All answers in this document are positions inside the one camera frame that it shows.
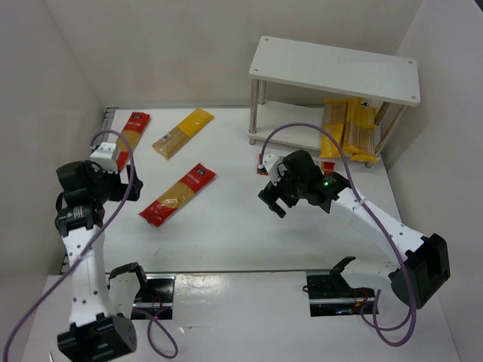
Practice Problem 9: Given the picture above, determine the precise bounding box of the yellow spaghetti bag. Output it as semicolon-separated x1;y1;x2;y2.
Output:
152;109;214;160

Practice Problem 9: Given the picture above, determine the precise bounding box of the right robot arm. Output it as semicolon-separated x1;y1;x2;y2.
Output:
258;150;451;309

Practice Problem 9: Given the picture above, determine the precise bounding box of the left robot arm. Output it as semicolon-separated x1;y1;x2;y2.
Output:
55;161;147;361

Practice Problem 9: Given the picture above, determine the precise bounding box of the red orange pasta box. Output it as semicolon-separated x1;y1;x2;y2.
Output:
257;153;335;176

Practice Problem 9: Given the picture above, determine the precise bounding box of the yellow pasta bag shelf right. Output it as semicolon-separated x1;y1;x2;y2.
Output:
342;97;377;164

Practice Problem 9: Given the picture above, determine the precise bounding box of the yellow pasta bag shelf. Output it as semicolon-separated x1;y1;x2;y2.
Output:
320;100;347;158
342;97;377;164

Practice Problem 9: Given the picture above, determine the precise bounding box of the yellow pasta bag shelf left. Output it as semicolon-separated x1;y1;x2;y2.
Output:
320;100;347;158

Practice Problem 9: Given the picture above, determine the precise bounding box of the white two-tier shelf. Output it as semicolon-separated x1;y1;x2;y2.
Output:
248;35;420;160

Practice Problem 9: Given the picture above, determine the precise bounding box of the red spaghetti bag far left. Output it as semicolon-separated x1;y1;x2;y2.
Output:
116;112;151;170

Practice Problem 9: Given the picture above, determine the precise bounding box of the red spaghetti bag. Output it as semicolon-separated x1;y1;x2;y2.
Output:
116;112;151;170
139;163;217;227

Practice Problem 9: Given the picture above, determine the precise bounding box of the red spaghetti bag centre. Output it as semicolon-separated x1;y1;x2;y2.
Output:
139;163;217;227

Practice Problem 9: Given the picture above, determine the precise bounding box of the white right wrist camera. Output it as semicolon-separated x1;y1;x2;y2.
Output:
262;154;286;186

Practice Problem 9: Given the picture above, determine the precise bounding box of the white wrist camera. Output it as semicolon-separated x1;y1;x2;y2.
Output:
89;142;120;173
262;154;286;186

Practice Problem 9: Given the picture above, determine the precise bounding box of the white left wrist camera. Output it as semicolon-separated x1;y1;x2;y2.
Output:
89;142;120;173

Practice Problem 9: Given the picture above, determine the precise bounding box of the aluminium table edge rail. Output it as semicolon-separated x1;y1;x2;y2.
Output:
101;107;118;130

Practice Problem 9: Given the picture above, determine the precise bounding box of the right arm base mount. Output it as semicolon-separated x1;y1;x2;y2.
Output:
302;270;375;318

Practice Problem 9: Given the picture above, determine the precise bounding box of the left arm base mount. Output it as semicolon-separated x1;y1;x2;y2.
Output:
131;274;176;321

